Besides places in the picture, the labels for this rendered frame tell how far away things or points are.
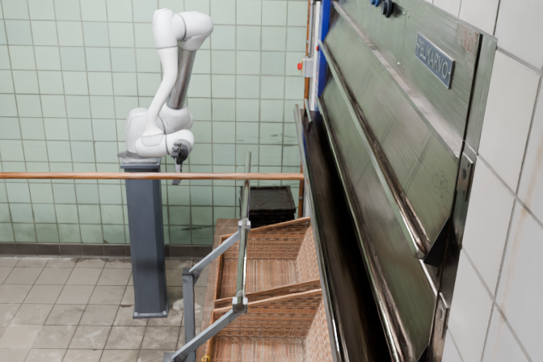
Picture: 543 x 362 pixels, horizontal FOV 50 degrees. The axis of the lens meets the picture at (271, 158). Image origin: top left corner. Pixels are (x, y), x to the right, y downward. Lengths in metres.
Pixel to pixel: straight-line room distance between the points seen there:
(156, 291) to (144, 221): 0.47
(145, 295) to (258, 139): 1.20
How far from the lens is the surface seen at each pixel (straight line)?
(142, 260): 3.48
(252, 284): 2.90
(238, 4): 3.58
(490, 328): 0.86
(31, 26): 3.85
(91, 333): 3.65
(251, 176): 2.53
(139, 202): 3.29
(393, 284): 1.34
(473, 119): 0.91
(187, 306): 2.42
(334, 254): 1.61
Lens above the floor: 2.25
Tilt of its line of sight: 23 degrees down
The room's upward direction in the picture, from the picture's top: 2 degrees clockwise
